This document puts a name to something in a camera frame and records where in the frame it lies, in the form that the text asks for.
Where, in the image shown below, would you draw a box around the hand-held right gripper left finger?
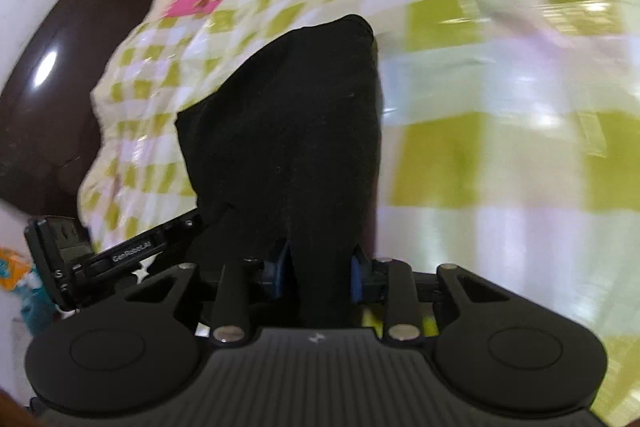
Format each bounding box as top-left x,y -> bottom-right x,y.
123,238 -> 301,347

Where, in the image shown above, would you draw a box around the green checked floral bedsheet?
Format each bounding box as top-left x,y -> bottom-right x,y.
76,0 -> 640,427

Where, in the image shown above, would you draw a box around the black pants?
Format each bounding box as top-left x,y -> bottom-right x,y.
174,14 -> 384,329

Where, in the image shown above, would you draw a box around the teal packet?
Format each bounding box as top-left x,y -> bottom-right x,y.
19,274 -> 58,337

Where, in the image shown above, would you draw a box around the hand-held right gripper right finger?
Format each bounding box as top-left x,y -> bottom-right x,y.
350,245 -> 497,349

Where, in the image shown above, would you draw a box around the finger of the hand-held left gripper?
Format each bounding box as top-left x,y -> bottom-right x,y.
159,210 -> 207,253

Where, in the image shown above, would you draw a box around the orange box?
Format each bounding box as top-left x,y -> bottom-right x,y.
0,247 -> 32,293

